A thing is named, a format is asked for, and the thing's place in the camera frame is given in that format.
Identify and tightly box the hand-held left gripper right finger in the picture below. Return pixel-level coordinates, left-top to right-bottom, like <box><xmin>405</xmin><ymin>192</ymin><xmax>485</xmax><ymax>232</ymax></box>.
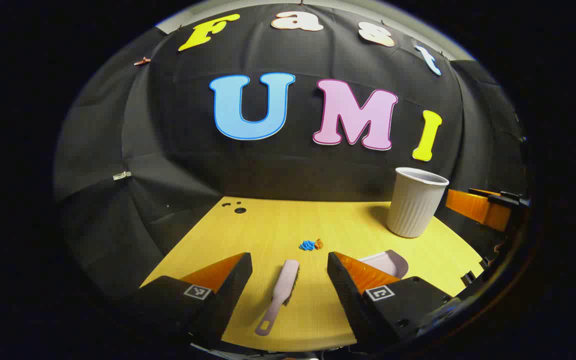
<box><xmin>327</xmin><ymin>251</ymin><xmax>454</xmax><ymax>353</ymax></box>

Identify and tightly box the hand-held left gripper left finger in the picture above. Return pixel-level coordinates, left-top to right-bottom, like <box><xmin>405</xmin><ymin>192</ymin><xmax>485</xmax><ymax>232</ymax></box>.
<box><xmin>128</xmin><ymin>252</ymin><xmax>253</xmax><ymax>350</ymax></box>

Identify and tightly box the pink dustpan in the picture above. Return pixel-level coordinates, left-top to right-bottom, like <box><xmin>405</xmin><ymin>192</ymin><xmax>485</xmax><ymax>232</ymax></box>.
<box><xmin>358</xmin><ymin>249</ymin><xmax>410</xmax><ymax>280</ymax></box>

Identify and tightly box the small pink broom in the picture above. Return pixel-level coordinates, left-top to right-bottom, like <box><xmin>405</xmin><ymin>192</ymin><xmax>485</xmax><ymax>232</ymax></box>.
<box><xmin>254</xmin><ymin>259</ymin><xmax>300</xmax><ymax>337</ymax></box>

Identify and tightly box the white ribbed garbage bin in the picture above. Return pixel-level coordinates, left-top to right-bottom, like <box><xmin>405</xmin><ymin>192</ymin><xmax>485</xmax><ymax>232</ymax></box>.
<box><xmin>386</xmin><ymin>167</ymin><xmax>450</xmax><ymax>239</ymax></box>

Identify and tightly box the yellow wooden desktop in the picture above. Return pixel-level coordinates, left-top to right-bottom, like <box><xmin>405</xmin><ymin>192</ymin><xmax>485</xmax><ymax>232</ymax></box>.
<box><xmin>140</xmin><ymin>196</ymin><xmax>485</xmax><ymax>352</ymax></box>

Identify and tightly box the black backdrop cloth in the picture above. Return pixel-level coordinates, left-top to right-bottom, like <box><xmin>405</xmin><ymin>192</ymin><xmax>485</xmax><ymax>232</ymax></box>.
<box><xmin>52</xmin><ymin>4</ymin><xmax>529</xmax><ymax>301</ymax></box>

